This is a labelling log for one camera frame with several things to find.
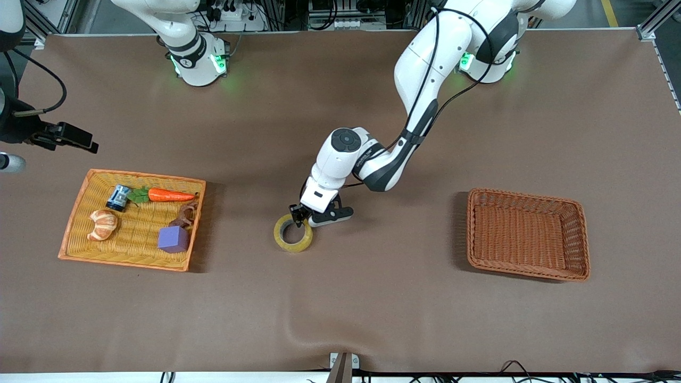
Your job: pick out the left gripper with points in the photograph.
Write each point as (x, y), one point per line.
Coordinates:
(297, 211)

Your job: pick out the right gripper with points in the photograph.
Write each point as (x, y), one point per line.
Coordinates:
(20, 129)

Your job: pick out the yellow clear tape roll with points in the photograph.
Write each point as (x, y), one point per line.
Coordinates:
(292, 248)

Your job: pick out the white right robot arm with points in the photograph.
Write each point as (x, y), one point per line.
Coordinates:
(191, 48)

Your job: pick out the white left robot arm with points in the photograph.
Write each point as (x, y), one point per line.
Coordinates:
(425, 69)

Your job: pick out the toy croissant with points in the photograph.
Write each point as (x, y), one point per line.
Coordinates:
(102, 225)

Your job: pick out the brown toy figure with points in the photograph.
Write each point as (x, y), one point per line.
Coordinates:
(181, 221)

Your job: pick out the orange toy carrot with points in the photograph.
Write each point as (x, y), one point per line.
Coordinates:
(167, 194)

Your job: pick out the yellow orange wicker basket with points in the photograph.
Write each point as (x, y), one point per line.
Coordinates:
(138, 234)

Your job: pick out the purple cube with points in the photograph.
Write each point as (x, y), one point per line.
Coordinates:
(173, 239)

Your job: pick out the metal table clamp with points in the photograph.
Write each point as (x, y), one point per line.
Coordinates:
(343, 369)

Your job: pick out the white empty power strip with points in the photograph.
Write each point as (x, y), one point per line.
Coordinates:
(356, 24)

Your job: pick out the white power strip with plugs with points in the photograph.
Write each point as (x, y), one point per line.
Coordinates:
(239, 21)

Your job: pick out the brown wicker basket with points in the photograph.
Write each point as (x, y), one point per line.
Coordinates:
(521, 234)

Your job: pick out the aluminium frame post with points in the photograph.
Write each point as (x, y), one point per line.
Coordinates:
(37, 26)
(652, 26)

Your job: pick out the aluminium table edge rail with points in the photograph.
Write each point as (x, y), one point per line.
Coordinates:
(665, 66)

